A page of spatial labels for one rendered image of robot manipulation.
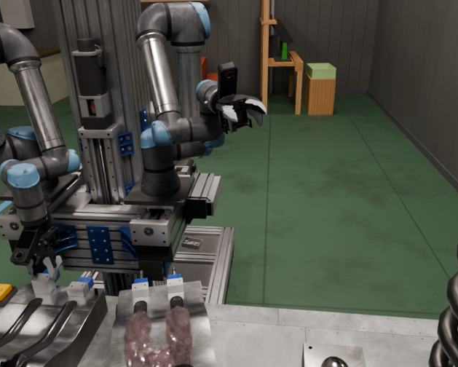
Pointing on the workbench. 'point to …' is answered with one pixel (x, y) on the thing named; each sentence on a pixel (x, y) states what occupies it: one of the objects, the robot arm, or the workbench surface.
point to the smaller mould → (332, 356)
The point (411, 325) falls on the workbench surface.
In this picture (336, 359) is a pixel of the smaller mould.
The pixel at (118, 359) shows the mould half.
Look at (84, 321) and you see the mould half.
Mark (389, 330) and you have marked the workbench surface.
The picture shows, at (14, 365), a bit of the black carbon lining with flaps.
